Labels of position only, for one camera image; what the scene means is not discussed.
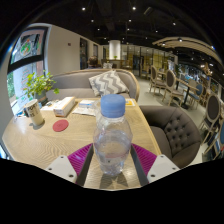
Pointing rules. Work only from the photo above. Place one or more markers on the white round column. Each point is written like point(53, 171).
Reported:
point(114, 50)

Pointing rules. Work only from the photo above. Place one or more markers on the green potted plant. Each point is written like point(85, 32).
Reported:
point(38, 85)

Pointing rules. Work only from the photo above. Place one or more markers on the flat round red coaster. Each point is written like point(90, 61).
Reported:
point(60, 125)

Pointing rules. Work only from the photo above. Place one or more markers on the white tissue box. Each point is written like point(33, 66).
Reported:
point(64, 106)

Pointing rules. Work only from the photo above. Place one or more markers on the yellow leaflet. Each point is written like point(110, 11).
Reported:
point(130, 102)

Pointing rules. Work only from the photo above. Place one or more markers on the clear blue-capped water bottle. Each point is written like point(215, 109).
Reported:
point(112, 140)

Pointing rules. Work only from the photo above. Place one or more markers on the person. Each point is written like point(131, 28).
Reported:
point(93, 62)

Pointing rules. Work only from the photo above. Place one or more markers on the large window with stickers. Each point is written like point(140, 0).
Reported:
point(26, 43)

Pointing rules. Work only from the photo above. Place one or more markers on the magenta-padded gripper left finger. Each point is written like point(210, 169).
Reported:
point(80, 160)

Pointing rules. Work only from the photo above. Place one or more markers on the white printed mug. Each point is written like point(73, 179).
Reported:
point(34, 113)

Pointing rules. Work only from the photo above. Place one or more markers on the grey white chevron pillow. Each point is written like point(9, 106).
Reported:
point(106, 83)

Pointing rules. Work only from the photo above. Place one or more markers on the group of ceiling lights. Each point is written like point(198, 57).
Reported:
point(133, 8)

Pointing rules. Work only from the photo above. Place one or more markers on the grey tufted armchair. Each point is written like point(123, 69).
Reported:
point(176, 133)

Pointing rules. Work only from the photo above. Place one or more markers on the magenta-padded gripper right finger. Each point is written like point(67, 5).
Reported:
point(145, 159)

